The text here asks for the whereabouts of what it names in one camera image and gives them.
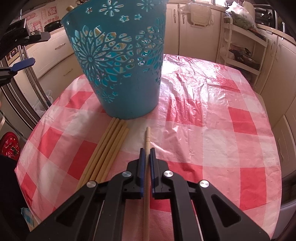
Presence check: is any wooden chopstick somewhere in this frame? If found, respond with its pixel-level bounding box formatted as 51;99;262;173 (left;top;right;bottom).
143;126;151;241
88;120;125;181
95;121;128;183
75;118;116;191
81;118;119;187

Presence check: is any black frying pan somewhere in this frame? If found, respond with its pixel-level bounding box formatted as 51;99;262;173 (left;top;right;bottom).
44;20;62;33

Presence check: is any red white checkered tablecloth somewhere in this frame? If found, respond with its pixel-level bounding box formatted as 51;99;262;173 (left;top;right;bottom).
16;55;281;235

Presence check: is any red floral bag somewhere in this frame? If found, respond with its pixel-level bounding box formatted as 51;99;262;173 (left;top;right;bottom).
0;132;21;161

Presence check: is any teal perforated plastic basket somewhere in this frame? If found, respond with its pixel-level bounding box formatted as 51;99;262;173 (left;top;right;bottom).
61;0;167;120

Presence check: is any white tiered storage rack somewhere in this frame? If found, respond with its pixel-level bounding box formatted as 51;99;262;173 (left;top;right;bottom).
216;16;268;86

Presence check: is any white hanging bag holder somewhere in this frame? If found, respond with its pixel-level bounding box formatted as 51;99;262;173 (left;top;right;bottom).
179;3;214;28

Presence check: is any white plastic bag of greens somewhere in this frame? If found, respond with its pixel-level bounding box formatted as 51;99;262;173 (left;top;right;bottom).
225;1;256;30

